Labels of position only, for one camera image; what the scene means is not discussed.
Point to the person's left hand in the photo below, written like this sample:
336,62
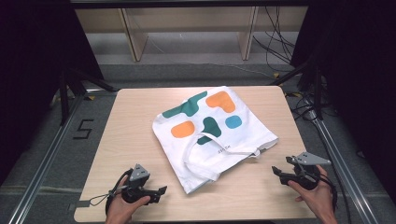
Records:
122,209

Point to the person's right hand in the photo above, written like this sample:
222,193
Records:
317,196

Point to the white tote bag coloured shapes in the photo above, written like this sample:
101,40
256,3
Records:
236,137

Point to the light wooden shelf frame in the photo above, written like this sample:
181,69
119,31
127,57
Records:
137,40

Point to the grey tape piece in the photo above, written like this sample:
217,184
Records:
83,203

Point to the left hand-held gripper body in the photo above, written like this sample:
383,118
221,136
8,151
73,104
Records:
138,174

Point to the dark curtain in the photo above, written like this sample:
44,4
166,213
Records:
34,62
361,74

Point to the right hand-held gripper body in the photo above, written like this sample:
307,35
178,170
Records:
306,174

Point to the black metal stand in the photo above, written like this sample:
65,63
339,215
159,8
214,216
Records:
317,93
64,99

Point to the yellow tape piece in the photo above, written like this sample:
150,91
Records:
276,75
295,94
90,97

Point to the aluminium floor rail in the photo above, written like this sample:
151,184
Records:
345,174
40,174

